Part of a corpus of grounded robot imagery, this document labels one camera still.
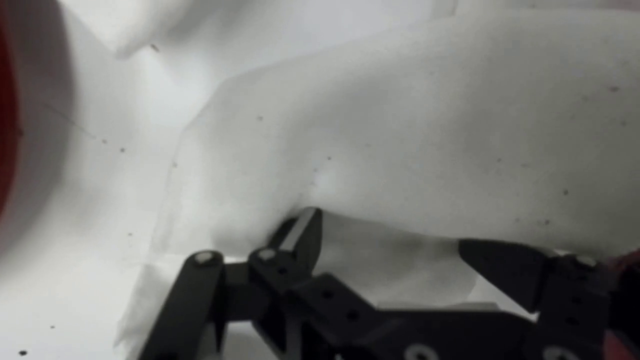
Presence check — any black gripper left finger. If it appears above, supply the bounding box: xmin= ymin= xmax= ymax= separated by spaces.
xmin=139 ymin=205 xmax=376 ymax=360

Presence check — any white red-striped tea towel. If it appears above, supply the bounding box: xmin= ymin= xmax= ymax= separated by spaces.
xmin=59 ymin=0 xmax=640 ymax=356

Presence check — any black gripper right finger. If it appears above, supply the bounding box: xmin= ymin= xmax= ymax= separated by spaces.
xmin=347 ymin=238 xmax=640 ymax=360

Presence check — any red bowl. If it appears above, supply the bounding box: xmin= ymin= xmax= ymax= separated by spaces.
xmin=0 ymin=25 xmax=26 ymax=217

